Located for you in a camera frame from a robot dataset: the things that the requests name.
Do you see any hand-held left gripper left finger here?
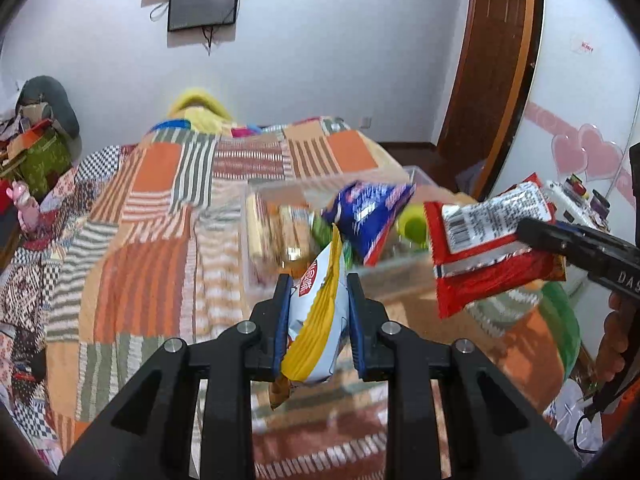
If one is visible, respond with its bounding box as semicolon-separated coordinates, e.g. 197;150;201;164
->
57;274;294;480

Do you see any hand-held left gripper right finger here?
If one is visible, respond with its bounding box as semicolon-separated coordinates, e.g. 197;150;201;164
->
346;273;583;480

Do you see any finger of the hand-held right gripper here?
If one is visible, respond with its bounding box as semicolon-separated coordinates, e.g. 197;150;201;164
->
515;216;599;277

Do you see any yellow white chip bag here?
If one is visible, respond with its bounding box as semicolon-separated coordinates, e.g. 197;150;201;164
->
269;225;351;411

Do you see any red snack bag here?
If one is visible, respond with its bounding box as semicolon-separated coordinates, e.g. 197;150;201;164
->
424;173;567;319

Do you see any clear plastic container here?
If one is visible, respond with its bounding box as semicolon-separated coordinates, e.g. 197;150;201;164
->
245;165;437;292

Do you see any person's right hand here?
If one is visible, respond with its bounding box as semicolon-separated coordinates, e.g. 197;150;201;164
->
595;292;640;384

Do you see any small green snack packet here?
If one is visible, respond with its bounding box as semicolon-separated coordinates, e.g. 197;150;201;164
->
311;219;334;248

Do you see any blue snack bag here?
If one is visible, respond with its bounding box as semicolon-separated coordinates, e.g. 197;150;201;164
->
322;181;416;267

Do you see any white heart print wardrobe door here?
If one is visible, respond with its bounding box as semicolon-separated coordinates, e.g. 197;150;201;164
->
481;0;640;311

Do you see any patchwork blanket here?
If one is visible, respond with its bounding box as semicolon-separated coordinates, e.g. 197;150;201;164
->
0;116;581;480

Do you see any brown wooden door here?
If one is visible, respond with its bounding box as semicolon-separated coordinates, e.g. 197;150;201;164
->
437;0;540;193

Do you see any yellow pillow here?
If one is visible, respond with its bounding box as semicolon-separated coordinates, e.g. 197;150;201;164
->
167;87;237;136

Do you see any pink plush toy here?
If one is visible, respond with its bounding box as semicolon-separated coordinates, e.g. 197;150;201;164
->
10;182;42;232

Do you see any green patterned bag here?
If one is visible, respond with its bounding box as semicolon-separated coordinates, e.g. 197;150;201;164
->
10;129;74;202

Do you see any orange cardboard box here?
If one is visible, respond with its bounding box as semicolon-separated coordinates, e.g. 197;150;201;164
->
6;119;54;162

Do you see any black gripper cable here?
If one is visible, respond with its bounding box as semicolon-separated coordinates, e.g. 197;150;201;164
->
574;384;632;456

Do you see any small black wall monitor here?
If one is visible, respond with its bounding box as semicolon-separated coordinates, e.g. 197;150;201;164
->
167;0;240;32

